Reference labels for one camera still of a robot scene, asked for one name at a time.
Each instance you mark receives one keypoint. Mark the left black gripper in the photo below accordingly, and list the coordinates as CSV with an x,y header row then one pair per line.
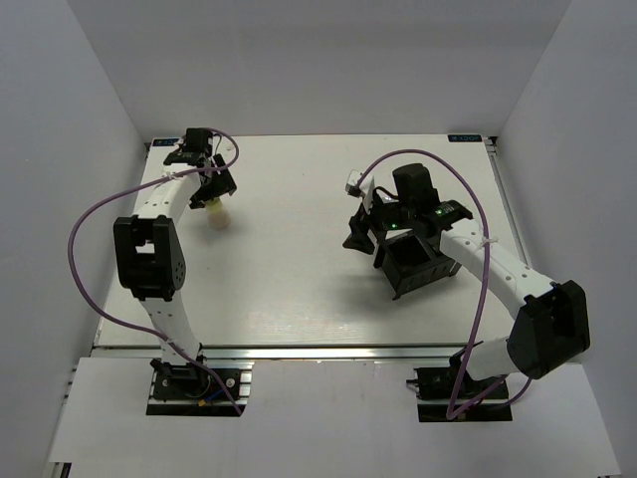
x,y
223,183

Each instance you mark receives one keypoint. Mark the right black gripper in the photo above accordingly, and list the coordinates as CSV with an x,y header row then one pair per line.
x,y
359,226

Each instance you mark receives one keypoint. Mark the small white squeeze bottle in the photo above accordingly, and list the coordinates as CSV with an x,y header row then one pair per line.
x,y
217,215

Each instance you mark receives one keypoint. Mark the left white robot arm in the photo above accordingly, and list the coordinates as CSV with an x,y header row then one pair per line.
x,y
149,258

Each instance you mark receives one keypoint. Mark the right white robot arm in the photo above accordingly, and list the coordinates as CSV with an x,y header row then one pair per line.
x,y
550,319

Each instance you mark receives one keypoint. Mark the black and white organizer rack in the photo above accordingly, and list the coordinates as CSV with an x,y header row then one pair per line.
x,y
408,265

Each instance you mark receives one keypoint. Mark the blue table label left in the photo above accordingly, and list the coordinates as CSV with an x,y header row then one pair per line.
x,y
166,142

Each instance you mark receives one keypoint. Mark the blue table label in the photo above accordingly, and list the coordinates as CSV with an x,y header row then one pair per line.
x,y
166,142
464,137

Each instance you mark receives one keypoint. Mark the blue table label right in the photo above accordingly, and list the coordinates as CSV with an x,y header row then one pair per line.
x,y
464,137

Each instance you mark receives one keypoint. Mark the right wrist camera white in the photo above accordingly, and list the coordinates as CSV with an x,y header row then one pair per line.
x,y
360,185

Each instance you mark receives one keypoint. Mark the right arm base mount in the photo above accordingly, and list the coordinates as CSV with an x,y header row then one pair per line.
x,y
433,386

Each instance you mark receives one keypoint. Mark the aluminium table rail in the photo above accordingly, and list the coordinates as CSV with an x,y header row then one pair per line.
x,y
338,352

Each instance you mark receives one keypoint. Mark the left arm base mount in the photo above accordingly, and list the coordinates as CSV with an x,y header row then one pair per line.
x,y
187,390

